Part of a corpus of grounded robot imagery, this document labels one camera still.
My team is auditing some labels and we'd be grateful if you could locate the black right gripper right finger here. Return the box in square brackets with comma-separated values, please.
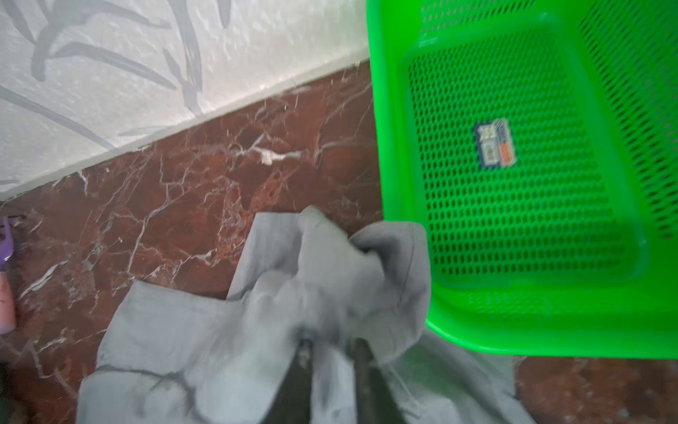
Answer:
[351, 338, 406, 424]

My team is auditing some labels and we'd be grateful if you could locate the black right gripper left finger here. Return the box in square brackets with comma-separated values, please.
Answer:
[261, 339, 314, 424]

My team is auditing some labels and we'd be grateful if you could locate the grey long sleeve shirt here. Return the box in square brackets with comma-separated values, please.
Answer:
[77, 207, 531, 423]

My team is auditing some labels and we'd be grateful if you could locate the basket bottom label sticker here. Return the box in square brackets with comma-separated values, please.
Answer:
[473, 118, 517, 170]

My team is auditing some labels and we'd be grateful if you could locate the purple pink toy rake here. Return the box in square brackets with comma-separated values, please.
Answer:
[0, 217, 17, 335]

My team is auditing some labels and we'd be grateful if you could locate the green plastic basket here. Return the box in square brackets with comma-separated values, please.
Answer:
[365, 1, 677, 360]

